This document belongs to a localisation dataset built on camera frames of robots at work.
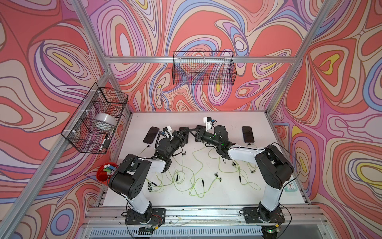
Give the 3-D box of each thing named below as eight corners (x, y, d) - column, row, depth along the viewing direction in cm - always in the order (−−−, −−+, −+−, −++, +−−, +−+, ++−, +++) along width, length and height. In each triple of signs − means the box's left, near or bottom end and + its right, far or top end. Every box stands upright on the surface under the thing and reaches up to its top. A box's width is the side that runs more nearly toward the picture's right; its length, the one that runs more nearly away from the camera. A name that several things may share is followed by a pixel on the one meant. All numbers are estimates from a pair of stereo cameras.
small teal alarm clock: (285, 191, 83) (287, 190, 81) (281, 181, 87) (283, 180, 84) (296, 191, 83) (299, 190, 81) (292, 181, 87) (295, 180, 84)
